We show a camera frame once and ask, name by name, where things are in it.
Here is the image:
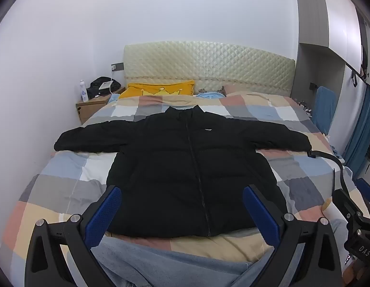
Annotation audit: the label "grey white wardrobe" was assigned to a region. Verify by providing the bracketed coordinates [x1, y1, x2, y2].
[295, 0, 369, 126]

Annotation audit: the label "person's light blue jeans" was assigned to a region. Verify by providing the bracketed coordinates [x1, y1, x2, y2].
[67, 218, 350, 287]

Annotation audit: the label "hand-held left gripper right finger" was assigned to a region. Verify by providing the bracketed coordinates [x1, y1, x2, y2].
[242, 185, 343, 287]

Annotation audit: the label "light blue pillow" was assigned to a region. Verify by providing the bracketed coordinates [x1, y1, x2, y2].
[197, 90, 226, 99]

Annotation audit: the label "blue towel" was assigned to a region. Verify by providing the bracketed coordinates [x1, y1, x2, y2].
[312, 86, 338, 133]

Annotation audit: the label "black strap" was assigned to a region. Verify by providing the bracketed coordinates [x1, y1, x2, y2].
[309, 150, 351, 198]

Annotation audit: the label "wooden nightstand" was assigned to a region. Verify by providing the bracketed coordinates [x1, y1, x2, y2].
[76, 87, 126, 124]

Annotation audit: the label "pink pillow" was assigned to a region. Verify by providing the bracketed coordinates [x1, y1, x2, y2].
[222, 85, 293, 98]

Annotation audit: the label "checkered patchwork blanket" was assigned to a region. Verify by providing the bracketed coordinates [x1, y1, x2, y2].
[0, 91, 357, 276]

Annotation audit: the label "blue curtain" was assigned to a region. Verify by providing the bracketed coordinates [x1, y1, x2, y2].
[343, 87, 370, 168]

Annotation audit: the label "black bag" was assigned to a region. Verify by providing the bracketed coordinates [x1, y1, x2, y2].
[86, 77, 122, 99]

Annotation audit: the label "black puffer jacket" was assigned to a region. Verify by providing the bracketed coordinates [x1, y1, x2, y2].
[54, 105, 312, 237]

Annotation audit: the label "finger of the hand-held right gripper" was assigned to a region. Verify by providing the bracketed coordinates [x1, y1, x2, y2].
[356, 178, 370, 199]

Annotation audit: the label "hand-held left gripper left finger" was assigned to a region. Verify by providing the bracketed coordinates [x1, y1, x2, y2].
[24, 185, 122, 287]

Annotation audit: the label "cream quilted headboard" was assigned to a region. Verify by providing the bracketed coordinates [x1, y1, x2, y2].
[123, 41, 295, 96]

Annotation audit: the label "yellow crown pillow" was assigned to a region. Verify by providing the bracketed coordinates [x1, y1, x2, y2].
[118, 80, 196, 99]

